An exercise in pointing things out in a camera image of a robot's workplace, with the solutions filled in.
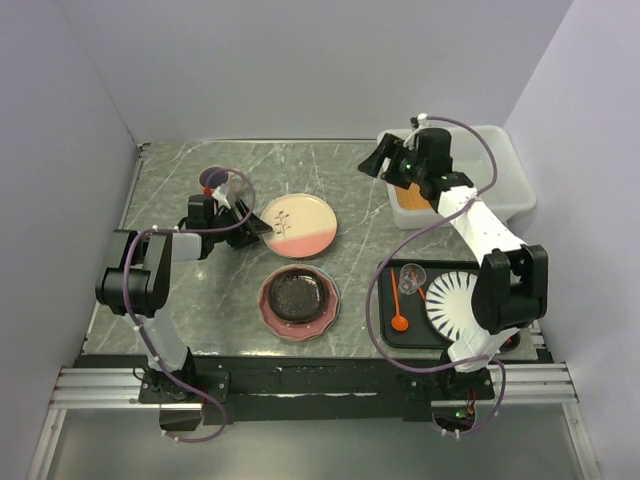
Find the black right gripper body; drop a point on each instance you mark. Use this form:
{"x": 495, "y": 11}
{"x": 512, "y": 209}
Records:
{"x": 396, "y": 150}

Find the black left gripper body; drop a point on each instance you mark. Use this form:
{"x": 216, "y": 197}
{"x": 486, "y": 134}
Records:
{"x": 237, "y": 234}

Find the woven orange bamboo tray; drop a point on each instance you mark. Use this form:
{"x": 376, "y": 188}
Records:
{"x": 410, "y": 199}

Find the pink and cream plate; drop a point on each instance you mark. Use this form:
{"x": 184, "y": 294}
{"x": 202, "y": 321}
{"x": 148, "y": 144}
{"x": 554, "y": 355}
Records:
{"x": 303, "y": 225}

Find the black speckled square plate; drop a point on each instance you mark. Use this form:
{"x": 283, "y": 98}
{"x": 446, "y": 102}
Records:
{"x": 297, "y": 295}

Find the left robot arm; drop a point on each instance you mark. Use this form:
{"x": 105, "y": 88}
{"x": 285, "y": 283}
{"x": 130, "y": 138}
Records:
{"x": 134, "y": 282}

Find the white plastic bin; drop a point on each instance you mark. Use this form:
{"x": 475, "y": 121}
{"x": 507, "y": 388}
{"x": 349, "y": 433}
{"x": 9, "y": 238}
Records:
{"x": 488, "y": 156}

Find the beige ceramic mug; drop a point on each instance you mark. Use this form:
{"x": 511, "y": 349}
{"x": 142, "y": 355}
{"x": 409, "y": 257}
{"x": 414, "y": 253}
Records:
{"x": 215, "y": 176}

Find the light blue plate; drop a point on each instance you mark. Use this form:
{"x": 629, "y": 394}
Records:
{"x": 336, "y": 291}

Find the clear plastic cup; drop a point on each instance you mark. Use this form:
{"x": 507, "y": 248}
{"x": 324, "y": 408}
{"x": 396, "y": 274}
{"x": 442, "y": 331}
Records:
{"x": 412, "y": 277}

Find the black serving tray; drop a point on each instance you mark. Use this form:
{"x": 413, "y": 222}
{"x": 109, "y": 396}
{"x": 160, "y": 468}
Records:
{"x": 420, "y": 334}

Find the pink scalloped plate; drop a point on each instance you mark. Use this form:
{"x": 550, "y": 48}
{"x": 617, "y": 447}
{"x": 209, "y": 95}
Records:
{"x": 294, "y": 331}

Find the white plate with blue stripes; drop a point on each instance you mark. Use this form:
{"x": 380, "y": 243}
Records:
{"x": 448, "y": 304}

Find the orange plastic spoon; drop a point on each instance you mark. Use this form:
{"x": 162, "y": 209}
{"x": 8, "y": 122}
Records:
{"x": 398, "y": 322}

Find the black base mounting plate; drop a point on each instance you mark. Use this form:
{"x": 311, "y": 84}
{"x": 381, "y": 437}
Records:
{"x": 251, "y": 389}

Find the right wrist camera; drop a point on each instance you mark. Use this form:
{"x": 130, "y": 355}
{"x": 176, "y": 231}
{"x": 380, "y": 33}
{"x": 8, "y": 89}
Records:
{"x": 409, "y": 166}

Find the aluminium frame rail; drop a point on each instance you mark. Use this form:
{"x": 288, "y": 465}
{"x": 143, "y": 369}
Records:
{"x": 117, "y": 388}

